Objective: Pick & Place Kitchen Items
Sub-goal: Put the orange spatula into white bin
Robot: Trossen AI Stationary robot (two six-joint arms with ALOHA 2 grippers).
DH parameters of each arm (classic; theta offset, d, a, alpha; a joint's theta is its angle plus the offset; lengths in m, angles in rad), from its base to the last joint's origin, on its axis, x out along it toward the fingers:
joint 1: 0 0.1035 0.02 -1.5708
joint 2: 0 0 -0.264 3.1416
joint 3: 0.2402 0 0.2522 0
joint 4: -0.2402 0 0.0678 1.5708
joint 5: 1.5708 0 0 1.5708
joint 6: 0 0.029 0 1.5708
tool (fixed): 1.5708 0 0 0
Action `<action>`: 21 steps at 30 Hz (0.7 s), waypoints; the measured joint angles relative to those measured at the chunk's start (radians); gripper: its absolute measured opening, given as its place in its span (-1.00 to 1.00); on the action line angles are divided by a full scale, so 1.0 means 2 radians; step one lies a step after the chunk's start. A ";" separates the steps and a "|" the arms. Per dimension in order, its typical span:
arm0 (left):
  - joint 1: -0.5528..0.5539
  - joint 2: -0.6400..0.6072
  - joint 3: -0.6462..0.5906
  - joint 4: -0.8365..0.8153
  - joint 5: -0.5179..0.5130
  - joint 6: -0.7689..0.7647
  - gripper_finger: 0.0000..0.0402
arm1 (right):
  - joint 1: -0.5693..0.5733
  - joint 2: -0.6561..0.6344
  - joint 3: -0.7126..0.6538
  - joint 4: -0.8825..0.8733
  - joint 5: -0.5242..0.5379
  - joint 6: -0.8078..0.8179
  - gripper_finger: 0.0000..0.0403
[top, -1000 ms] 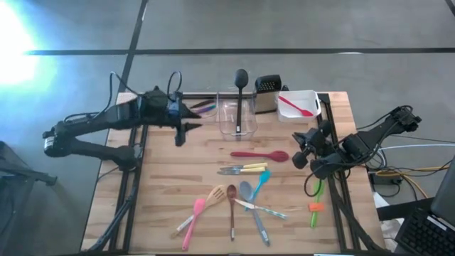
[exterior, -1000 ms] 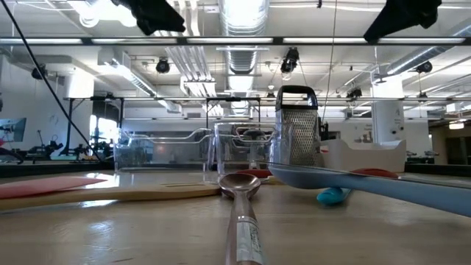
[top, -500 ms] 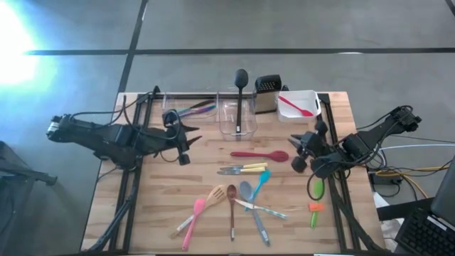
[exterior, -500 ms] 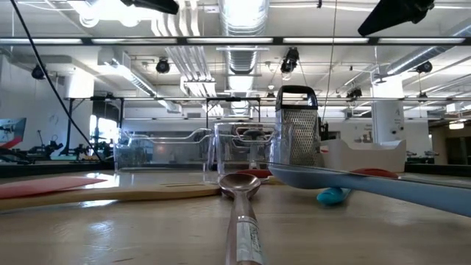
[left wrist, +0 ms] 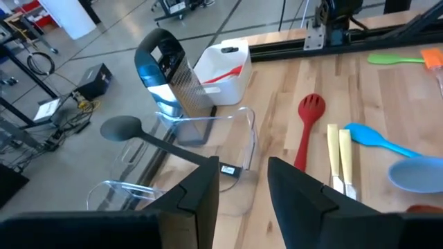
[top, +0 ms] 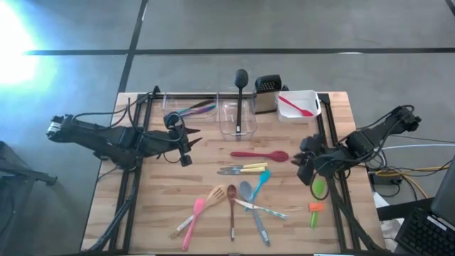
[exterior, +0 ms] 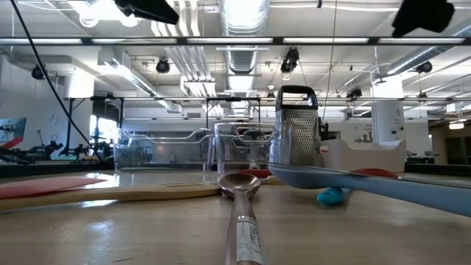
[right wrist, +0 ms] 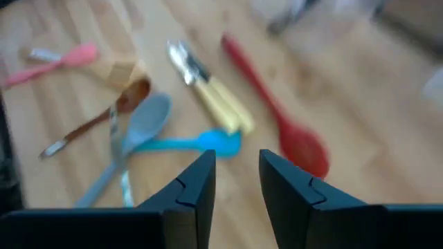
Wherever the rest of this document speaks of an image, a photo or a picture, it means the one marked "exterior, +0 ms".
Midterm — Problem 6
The white rectangular air duct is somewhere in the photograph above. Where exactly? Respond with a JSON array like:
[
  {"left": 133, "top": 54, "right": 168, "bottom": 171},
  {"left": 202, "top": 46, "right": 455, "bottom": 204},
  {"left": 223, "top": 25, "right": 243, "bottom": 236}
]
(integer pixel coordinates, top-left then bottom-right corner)
[{"left": 96, "top": 49, "right": 182, "bottom": 114}]

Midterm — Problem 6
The small monitor screen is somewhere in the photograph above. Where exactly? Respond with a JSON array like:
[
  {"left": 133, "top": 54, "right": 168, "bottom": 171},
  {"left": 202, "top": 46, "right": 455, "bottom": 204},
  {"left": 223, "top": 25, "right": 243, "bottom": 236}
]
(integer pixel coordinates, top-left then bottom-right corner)
[{"left": 0, "top": 117, "right": 27, "bottom": 144}]

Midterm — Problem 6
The knife with wooden handle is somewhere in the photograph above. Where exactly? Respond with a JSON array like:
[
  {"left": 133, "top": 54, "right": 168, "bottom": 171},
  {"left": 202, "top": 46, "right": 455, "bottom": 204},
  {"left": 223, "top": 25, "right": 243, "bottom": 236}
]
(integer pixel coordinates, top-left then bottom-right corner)
[{"left": 260, "top": 175, "right": 284, "bottom": 186}]

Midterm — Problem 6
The steel box grater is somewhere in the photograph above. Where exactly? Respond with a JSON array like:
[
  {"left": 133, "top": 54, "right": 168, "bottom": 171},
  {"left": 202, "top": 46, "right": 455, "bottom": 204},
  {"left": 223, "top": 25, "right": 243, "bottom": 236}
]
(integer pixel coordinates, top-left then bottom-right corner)
[{"left": 275, "top": 85, "right": 325, "bottom": 167}]

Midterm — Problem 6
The red silicone spatula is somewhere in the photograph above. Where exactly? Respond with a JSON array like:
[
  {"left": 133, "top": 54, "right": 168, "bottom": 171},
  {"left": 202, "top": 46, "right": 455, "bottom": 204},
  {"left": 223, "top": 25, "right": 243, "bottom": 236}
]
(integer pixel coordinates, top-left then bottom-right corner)
[{"left": 351, "top": 167, "right": 401, "bottom": 180}]

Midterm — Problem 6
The cyan silicone spatula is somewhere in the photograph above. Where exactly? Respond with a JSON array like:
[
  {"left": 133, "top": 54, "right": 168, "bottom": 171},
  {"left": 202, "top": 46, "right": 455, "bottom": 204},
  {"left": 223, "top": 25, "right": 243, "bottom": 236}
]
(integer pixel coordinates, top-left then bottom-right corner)
[{"left": 316, "top": 186, "right": 353, "bottom": 206}]

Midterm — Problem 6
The white plastic bin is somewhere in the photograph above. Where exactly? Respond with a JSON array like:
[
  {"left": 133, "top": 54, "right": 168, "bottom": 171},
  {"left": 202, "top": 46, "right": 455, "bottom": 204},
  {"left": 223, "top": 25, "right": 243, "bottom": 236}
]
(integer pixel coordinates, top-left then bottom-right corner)
[{"left": 319, "top": 138, "right": 408, "bottom": 174}]

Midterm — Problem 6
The grey-blue silicone spoon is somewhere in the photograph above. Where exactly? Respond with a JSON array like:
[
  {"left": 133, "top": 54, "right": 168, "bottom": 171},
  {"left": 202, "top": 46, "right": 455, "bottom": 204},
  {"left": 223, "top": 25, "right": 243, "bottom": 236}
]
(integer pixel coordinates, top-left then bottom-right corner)
[{"left": 267, "top": 163, "right": 471, "bottom": 218}]

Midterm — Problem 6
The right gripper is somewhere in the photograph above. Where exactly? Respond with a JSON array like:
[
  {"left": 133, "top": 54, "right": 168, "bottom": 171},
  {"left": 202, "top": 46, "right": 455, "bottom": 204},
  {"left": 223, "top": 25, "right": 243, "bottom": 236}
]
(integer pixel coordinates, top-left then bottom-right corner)
[{"left": 392, "top": 0, "right": 456, "bottom": 38}]

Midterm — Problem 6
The black gantry frame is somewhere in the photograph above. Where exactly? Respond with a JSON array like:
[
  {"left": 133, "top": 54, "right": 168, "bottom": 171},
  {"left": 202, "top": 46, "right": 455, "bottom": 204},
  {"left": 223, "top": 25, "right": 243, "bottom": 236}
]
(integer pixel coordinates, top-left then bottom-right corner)
[{"left": 60, "top": 96, "right": 263, "bottom": 163}]

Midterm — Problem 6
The tall clear plastic bin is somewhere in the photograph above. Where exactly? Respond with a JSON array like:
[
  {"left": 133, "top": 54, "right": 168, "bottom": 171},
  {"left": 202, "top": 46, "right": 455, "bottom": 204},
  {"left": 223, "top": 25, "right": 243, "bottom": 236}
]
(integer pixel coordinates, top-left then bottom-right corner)
[{"left": 214, "top": 122, "right": 294, "bottom": 176}]

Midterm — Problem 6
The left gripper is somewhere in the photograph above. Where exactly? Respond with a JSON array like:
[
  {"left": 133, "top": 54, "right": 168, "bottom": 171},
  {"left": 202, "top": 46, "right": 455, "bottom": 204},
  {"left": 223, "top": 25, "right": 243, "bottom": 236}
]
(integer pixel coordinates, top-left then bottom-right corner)
[{"left": 113, "top": 0, "right": 180, "bottom": 26}]

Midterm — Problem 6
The silver ventilation duct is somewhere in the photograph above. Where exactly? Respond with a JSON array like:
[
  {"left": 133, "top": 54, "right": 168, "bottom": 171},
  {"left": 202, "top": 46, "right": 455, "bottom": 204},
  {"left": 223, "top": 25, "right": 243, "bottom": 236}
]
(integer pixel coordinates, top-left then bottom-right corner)
[
  {"left": 219, "top": 0, "right": 270, "bottom": 74},
  {"left": 382, "top": 16, "right": 471, "bottom": 77}
]

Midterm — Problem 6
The white pillar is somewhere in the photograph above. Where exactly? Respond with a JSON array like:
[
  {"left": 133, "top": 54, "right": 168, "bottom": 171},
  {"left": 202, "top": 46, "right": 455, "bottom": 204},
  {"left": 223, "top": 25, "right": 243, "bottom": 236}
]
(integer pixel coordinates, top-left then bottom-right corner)
[{"left": 371, "top": 75, "right": 406, "bottom": 144}]

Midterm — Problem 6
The light wooden slotted spatula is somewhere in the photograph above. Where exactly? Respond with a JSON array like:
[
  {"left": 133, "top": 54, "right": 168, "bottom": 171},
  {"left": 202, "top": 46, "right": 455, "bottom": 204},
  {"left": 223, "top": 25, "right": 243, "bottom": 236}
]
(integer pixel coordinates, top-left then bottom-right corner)
[{"left": 0, "top": 180, "right": 222, "bottom": 213}]

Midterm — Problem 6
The pink silicone spatula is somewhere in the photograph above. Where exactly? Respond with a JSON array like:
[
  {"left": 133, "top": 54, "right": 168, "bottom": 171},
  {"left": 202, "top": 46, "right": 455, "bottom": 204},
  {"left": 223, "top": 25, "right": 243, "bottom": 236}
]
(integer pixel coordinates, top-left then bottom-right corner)
[{"left": 0, "top": 175, "right": 108, "bottom": 200}]

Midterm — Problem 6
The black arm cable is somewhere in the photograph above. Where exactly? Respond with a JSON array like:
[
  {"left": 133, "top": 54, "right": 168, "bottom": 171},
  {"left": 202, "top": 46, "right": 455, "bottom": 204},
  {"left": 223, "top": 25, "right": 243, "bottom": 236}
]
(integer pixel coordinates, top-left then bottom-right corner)
[{"left": 10, "top": 0, "right": 106, "bottom": 162}]

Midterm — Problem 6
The wide clear plastic bin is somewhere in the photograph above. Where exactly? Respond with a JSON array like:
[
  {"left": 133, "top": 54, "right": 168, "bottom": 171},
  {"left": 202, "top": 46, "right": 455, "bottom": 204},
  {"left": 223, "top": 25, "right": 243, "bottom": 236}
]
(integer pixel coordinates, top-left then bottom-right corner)
[{"left": 113, "top": 127, "right": 215, "bottom": 174}]

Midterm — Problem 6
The copper metal spoon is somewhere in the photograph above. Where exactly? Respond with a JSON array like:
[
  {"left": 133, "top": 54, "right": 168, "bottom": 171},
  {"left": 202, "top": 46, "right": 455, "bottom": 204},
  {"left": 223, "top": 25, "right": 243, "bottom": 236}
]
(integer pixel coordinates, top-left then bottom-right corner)
[{"left": 218, "top": 172, "right": 266, "bottom": 265}]

